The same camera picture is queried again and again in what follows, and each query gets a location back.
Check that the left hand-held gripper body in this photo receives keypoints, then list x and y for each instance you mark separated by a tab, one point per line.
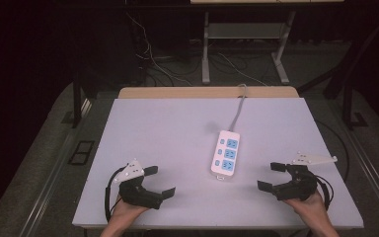
135	192

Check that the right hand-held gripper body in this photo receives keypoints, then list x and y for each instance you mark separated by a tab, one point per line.
299	186

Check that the white power strip blue sockets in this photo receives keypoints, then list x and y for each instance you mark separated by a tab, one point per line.
225	154

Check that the person's left hand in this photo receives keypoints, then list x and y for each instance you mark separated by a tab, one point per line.
125	212

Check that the person's right hand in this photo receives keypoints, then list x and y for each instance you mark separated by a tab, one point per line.
311	209

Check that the black metal stand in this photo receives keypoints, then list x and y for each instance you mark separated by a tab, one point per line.
348	105

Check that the black floor frame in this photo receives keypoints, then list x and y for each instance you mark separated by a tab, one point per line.
81	152

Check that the aluminium floor rail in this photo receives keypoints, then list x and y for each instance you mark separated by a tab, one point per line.
371	164
54	171

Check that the white metal table frame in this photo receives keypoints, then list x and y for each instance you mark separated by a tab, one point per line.
243	31

